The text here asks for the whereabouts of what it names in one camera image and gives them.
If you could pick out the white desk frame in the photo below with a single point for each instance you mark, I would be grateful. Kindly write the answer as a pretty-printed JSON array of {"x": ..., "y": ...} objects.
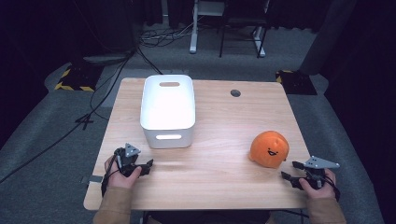
[{"x": 194, "y": 31}]

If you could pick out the black metal chair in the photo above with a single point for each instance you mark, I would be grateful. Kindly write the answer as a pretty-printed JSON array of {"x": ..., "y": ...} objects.
[{"x": 243, "y": 21}]

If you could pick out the person's left hand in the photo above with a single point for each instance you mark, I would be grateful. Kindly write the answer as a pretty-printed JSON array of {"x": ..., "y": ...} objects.
[{"x": 116, "y": 179}]

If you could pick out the grey curtain fold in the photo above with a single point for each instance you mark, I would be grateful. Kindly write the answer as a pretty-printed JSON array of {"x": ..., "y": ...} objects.
[{"x": 327, "y": 37}]

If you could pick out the white plastic storage bin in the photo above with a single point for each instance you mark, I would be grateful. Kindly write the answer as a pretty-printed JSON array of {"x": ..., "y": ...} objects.
[{"x": 168, "y": 109}]

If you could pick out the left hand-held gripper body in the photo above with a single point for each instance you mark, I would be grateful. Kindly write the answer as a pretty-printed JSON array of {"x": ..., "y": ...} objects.
[{"x": 128, "y": 160}]

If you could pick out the person's dark clothed body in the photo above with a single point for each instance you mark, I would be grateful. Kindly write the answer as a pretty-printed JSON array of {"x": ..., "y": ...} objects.
[{"x": 208, "y": 217}]

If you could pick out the grey round table grommet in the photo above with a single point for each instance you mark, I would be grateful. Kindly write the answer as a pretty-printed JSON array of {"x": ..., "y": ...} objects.
[{"x": 235, "y": 93}]

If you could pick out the black yellow striped base plate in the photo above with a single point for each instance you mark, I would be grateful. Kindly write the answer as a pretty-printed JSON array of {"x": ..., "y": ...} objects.
[
  {"x": 77, "y": 79},
  {"x": 295, "y": 82}
]

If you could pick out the dark stand with grey base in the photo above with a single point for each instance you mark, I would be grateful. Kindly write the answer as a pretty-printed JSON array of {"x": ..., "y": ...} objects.
[{"x": 106, "y": 59}]

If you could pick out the person's right hand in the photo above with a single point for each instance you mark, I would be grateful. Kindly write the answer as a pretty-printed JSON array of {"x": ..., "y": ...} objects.
[{"x": 322, "y": 193}]

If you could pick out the grey tape strip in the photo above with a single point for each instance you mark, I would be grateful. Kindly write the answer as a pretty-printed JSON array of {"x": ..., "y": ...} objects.
[{"x": 95, "y": 179}]

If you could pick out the orange smiling plush toy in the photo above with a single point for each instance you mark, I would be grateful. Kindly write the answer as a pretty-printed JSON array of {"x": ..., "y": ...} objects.
[{"x": 267, "y": 146}]

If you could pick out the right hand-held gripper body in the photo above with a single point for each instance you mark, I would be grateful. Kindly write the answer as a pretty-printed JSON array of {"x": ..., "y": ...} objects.
[{"x": 317, "y": 163}]

